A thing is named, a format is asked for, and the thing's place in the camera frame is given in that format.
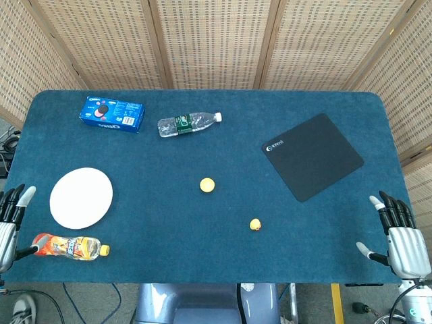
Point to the blue Oreo cookie box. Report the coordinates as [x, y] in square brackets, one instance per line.
[113, 114]

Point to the grey metal frame leg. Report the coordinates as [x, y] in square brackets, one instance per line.
[293, 303]

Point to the white round plate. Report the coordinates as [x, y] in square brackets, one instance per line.
[81, 198]

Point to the grey-blue robot torso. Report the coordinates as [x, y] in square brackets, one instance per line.
[202, 303]

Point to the woven bamboo folding screen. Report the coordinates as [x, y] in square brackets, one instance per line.
[216, 44]

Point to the orange drink bottle yellow cap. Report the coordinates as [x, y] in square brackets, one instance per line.
[74, 248]

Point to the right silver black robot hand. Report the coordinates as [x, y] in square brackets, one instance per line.
[406, 249]

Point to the black square mouse pad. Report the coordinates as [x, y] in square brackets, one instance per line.
[312, 157]

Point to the clear green-label water bottle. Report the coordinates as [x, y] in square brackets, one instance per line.
[184, 124]

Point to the blue felt table cover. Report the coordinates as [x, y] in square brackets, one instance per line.
[209, 236]

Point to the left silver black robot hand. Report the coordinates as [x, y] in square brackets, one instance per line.
[8, 236]

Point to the yellow round cap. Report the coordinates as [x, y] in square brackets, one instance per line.
[207, 185]

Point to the white sneaker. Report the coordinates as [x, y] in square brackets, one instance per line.
[23, 308]

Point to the small yellow rubber duck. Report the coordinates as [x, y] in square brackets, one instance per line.
[255, 224]

